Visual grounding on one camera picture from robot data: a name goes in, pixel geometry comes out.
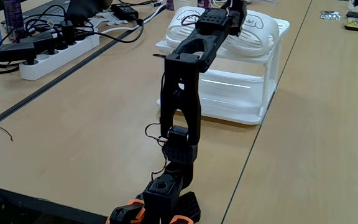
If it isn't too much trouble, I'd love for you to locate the white plastic shoe rack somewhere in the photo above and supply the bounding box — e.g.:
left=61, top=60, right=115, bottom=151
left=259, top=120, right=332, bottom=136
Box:
left=155, top=17, right=291, bottom=126

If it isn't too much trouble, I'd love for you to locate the tall purple drink can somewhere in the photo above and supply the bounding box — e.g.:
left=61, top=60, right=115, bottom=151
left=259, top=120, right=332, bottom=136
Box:
left=2, top=0, right=26, bottom=41

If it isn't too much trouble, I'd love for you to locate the white paper cup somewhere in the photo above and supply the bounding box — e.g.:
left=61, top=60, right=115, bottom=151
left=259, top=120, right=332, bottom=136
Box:
left=173, top=0, right=195, bottom=9

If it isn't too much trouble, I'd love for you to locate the black plug adapter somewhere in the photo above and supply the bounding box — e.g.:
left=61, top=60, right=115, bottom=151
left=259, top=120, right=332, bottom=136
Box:
left=22, top=30, right=57, bottom=55
left=0, top=42, right=38, bottom=65

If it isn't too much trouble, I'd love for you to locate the white printed bracket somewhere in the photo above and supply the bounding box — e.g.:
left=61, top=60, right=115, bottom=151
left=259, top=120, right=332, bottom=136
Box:
left=87, top=11, right=129, bottom=29

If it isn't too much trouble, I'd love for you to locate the silver foil packet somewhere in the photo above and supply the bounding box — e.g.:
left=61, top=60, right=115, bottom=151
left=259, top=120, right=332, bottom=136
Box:
left=319, top=10, right=342, bottom=21

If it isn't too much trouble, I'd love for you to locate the black power plug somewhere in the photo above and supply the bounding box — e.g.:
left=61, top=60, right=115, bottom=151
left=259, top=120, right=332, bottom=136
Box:
left=60, top=20, right=76, bottom=46

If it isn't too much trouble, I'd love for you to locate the black power adapter brick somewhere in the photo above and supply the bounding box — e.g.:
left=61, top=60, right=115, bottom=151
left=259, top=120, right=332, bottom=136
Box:
left=110, top=2, right=139, bottom=21

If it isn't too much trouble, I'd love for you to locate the orange and black table clamp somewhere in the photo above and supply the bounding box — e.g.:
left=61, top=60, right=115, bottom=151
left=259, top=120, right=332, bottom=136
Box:
left=106, top=198, right=146, bottom=224
left=168, top=191, right=202, bottom=224

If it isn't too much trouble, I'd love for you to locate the white slipper with dog print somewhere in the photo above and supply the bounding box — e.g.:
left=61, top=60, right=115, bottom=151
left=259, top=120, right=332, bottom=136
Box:
left=165, top=6, right=208, bottom=50
left=221, top=10, right=281, bottom=58

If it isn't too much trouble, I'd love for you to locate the white power strip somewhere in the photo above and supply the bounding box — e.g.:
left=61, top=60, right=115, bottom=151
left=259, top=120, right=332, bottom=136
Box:
left=19, top=33, right=101, bottom=82

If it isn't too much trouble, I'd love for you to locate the white power cable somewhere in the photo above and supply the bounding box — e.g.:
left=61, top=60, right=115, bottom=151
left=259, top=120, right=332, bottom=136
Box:
left=99, top=3, right=167, bottom=35

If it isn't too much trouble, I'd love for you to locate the black power cable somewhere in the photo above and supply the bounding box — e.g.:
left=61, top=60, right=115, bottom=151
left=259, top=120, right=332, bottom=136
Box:
left=73, top=17, right=145, bottom=44

